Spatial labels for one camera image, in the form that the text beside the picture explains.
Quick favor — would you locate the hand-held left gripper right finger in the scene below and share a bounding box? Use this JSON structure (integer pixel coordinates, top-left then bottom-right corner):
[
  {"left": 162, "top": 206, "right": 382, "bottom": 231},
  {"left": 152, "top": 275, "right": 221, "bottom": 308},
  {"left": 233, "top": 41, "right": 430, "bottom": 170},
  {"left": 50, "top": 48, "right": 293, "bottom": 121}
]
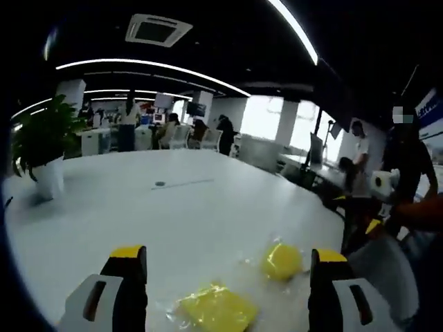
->
[{"left": 309, "top": 248, "right": 399, "bottom": 332}]

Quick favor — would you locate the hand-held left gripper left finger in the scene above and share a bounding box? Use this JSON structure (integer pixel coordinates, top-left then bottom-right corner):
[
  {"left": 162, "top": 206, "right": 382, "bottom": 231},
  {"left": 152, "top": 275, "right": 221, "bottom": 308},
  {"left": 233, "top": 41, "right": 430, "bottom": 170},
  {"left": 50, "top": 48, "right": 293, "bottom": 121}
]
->
[{"left": 55, "top": 244, "right": 148, "bottom": 332}]

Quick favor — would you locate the yellow round silicone block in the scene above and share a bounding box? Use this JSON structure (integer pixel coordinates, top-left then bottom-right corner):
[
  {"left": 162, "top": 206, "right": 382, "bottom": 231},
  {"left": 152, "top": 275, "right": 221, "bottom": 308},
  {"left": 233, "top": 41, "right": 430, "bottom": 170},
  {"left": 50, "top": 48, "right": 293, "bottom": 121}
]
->
[{"left": 261, "top": 243, "right": 304, "bottom": 282}]

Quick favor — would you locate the yellow rectangular silicone block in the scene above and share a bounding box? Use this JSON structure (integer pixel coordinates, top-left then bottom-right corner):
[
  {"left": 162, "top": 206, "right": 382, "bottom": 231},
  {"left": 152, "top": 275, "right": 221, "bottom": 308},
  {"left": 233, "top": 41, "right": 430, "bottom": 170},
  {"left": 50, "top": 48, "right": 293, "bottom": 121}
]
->
[{"left": 178, "top": 284, "right": 260, "bottom": 331}]

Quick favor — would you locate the person's dark clothed body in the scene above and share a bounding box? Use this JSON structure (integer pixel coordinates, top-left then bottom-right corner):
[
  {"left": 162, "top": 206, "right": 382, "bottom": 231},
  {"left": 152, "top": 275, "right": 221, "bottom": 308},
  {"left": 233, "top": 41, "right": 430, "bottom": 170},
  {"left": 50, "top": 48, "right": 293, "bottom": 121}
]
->
[{"left": 382, "top": 122, "right": 439, "bottom": 208}]

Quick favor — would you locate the grey office chair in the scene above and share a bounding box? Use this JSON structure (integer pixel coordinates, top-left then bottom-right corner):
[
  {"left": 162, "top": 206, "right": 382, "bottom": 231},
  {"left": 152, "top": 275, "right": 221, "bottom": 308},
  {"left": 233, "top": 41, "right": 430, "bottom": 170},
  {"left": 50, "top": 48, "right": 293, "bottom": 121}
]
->
[{"left": 349, "top": 234, "right": 437, "bottom": 322}]

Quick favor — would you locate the desk monitor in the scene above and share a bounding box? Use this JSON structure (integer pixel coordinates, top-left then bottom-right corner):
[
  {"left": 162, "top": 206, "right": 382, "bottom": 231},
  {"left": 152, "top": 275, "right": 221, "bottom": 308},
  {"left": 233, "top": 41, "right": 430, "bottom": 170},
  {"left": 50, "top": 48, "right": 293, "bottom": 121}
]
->
[{"left": 309, "top": 133, "right": 325, "bottom": 165}]

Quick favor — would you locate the grey cabinet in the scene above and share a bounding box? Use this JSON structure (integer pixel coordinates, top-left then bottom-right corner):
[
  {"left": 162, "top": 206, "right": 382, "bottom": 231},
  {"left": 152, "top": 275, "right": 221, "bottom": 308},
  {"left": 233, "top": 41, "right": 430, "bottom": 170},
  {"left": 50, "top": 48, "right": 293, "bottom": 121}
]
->
[{"left": 238, "top": 134, "right": 278, "bottom": 172}]

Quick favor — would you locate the white office chair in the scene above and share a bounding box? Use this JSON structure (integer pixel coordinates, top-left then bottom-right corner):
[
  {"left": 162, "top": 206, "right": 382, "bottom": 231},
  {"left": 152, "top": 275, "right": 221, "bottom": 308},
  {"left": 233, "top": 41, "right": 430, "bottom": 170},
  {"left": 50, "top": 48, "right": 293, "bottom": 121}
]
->
[
  {"left": 171, "top": 124, "right": 191, "bottom": 149},
  {"left": 202, "top": 128, "right": 222, "bottom": 152}
]

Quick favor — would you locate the bright ceiling light strip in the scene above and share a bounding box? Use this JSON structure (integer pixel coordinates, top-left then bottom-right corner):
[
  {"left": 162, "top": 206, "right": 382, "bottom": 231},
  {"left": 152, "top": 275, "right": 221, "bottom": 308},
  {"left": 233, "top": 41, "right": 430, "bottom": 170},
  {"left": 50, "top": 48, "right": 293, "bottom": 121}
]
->
[{"left": 268, "top": 0, "right": 319, "bottom": 66}]

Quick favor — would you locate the green plant in white pot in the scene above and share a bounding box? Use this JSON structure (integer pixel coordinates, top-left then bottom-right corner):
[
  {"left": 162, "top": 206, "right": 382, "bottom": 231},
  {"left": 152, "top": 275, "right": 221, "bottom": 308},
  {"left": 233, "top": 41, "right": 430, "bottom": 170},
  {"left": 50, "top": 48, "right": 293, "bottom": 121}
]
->
[{"left": 12, "top": 93, "right": 87, "bottom": 201}]

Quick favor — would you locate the dark hanging screen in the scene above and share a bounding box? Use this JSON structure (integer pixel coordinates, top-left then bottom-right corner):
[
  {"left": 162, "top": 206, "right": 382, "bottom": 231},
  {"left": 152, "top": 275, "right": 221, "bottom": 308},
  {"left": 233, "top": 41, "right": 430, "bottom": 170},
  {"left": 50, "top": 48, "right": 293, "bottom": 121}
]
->
[{"left": 186, "top": 102, "right": 207, "bottom": 118}]

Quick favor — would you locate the white hanging screen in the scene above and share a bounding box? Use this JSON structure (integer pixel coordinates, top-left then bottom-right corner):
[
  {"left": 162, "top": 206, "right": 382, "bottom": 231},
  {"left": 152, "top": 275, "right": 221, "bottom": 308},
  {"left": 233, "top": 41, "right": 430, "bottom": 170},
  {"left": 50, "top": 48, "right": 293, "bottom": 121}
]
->
[{"left": 154, "top": 93, "right": 174, "bottom": 108}]

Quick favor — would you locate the long curved ceiling light strip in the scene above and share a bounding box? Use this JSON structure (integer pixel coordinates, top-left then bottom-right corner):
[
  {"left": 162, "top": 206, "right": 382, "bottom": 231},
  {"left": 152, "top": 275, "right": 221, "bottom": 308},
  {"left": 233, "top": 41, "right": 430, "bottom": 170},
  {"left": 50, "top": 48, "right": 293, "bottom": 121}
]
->
[{"left": 55, "top": 59, "right": 252, "bottom": 98}]

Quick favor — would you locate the ceiling air conditioner vent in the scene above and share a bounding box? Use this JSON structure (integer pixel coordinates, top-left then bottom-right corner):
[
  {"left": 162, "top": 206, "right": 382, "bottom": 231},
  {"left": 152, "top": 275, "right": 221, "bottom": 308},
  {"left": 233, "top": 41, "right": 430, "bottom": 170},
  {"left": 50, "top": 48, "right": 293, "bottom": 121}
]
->
[{"left": 125, "top": 13, "right": 194, "bottom": 48}]

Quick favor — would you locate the blue wall poster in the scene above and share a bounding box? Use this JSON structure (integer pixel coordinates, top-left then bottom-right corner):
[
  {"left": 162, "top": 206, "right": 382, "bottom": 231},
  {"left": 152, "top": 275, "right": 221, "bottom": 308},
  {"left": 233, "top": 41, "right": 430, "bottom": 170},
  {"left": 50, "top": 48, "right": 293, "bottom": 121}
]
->
[{"left": 417, "top": 88, "right": 443, "bottom": 153}]

